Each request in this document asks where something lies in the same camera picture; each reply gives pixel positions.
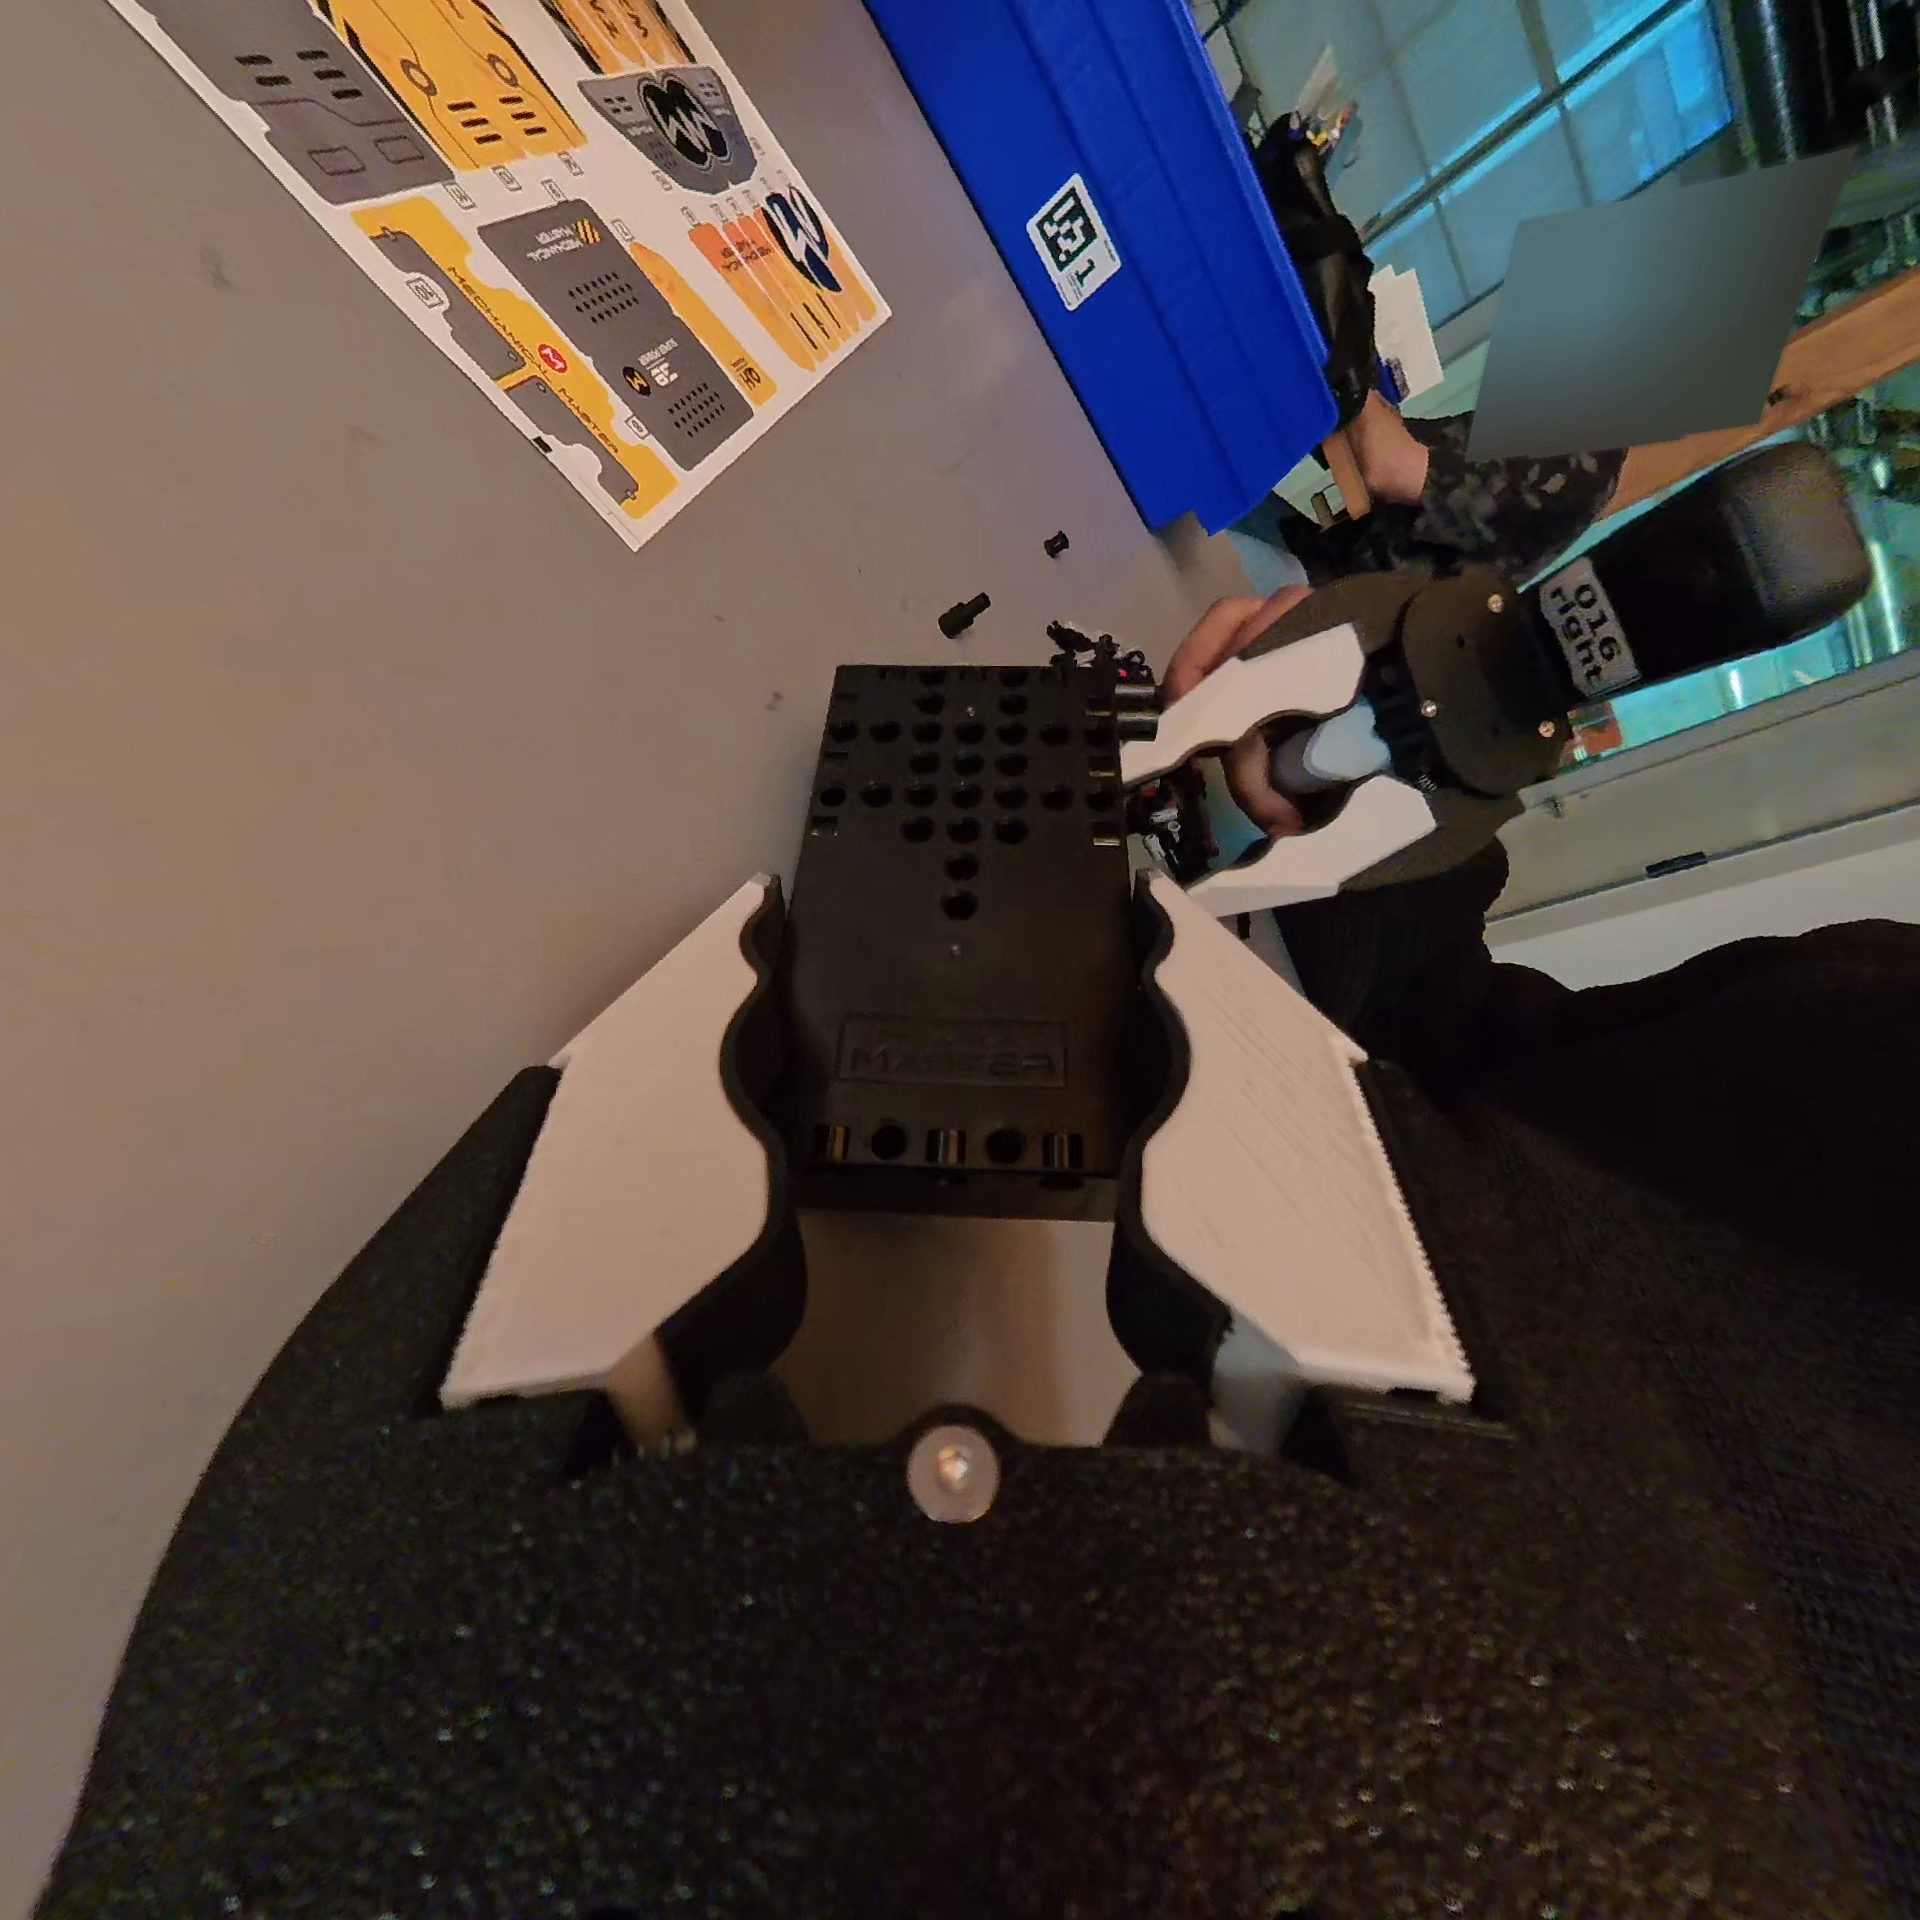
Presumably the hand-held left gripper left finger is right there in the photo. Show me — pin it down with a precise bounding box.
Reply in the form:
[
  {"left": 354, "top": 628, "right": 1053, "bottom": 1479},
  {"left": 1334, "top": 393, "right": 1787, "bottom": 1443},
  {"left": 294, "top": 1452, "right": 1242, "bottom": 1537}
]
[{"left": 439, "top": 874, "right": 806, "bottom": 1454}]

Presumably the yellow grey sticker sheet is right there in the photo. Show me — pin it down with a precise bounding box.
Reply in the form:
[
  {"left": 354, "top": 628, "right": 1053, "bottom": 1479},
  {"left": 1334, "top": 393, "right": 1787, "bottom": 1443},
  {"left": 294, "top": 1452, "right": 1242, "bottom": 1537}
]
[{"left": 106, "top": 0, "right": 894, "bottom": 553}]

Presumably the person's right forearm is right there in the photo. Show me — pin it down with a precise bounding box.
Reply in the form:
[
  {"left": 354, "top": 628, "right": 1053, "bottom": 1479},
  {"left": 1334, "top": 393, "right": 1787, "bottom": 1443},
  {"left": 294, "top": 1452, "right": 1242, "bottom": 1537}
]
[{"left": 1276, "top": 839, "right": 1920, "bottom": 1143}]

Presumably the pile of small connector pins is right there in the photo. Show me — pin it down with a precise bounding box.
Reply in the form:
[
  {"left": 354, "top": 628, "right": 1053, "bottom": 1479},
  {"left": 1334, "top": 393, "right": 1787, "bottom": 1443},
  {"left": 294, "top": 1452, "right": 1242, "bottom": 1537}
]
[{"left": 1047, "top": 617, "right": 1221, "bottom": 879}]

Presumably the wooden beam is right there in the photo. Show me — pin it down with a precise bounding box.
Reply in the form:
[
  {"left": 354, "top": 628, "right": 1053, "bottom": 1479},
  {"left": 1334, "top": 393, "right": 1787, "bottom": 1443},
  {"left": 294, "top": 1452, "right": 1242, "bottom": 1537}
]
[{"left": 1611, "top": 307, "right": 1920, "bottom": 513}]

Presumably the person's right hand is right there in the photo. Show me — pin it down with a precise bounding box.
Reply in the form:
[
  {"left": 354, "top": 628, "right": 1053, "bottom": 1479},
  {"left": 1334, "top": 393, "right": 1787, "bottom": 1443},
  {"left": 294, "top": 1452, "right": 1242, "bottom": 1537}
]
[{"left": 1162, "top": 585, "right": 1340, "bottom": 841}]

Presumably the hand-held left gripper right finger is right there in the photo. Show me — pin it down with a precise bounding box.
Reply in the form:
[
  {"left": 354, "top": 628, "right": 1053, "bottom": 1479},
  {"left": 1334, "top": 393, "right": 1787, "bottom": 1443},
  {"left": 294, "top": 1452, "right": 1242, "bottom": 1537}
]
[{"left": 1111, "top": 871, "right": 1482, "bottom": 1454}]

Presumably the black perforated block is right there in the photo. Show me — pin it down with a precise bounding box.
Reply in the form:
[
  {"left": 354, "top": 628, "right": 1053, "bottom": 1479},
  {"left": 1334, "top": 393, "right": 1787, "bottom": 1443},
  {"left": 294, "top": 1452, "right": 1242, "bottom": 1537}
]
[{"left": 780, "top": 663, "right": 1134, "bottom": 1215}]

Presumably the blue plastic bin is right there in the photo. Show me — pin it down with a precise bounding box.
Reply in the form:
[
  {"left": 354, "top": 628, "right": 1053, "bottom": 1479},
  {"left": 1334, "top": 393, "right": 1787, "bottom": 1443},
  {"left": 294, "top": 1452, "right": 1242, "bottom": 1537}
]
[{"left": 861, "top": 0, "right": 1342, "bottom": 538}]

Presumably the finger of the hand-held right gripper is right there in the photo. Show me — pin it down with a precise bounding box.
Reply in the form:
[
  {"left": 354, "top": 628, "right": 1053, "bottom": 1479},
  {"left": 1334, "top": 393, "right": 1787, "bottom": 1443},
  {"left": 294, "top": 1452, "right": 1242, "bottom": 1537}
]
[
  {"left": 1182, "top": 778, "right": 1444, "bottom": 923},
  {"left": 1113, "top": 620, "right": 1407, "bottom": 788}
]

